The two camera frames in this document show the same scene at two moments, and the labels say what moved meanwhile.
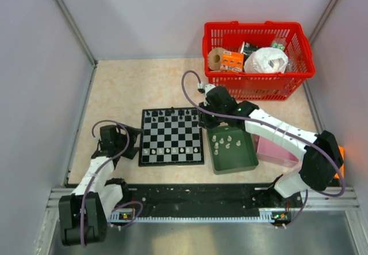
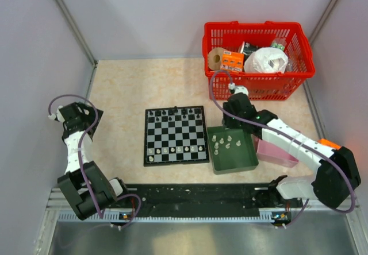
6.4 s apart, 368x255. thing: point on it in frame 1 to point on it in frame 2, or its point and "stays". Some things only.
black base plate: x=167 y=198 stays
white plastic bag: x=265 y=60 stays
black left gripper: x=121 y=135 to x=91 y=115
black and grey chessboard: x=171 y=136 stays
